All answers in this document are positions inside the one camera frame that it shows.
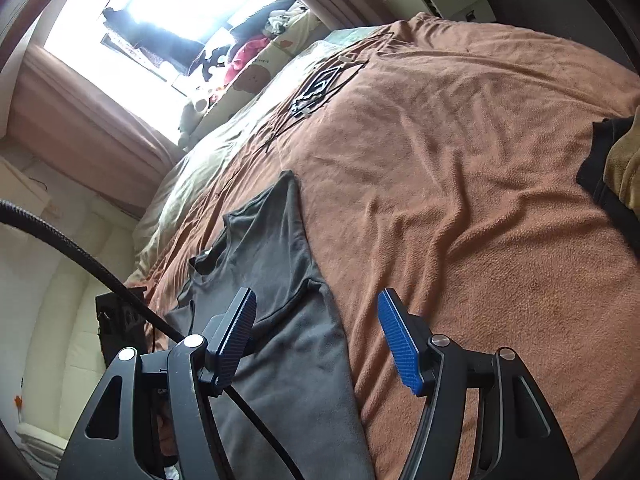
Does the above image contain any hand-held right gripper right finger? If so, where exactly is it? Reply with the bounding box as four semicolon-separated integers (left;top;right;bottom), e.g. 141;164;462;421
377;288;581;480

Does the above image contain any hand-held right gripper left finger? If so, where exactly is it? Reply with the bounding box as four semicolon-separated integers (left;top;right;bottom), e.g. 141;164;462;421
59;287;258;480

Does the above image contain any grey t-shirt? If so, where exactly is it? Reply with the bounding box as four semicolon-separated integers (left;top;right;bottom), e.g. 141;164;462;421
162;170;377;480

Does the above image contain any black folded printed shirt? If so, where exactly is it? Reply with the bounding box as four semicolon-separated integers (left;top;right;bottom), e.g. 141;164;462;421
95;287;151;368

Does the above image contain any orange blanket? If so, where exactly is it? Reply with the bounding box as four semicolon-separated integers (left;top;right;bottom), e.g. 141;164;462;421
125;12;640;480

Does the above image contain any beige plush bear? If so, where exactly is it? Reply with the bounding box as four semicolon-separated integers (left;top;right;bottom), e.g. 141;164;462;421
176;95;211;150

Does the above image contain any bear print seat cushion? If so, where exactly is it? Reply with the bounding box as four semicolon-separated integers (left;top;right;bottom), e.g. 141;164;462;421
200;10;326;128

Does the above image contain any black folded garment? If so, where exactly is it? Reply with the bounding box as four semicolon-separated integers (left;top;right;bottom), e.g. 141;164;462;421
575;116;640;223

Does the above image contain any black and white plush toy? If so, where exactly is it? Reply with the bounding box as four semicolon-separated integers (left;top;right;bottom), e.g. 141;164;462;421
192;42;236;91

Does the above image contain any pink plush toy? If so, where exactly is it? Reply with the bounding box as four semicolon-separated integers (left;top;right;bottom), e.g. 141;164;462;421
222;35;271;86

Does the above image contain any black cable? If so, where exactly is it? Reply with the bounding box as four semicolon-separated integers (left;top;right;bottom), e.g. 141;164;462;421
0;199;306;480

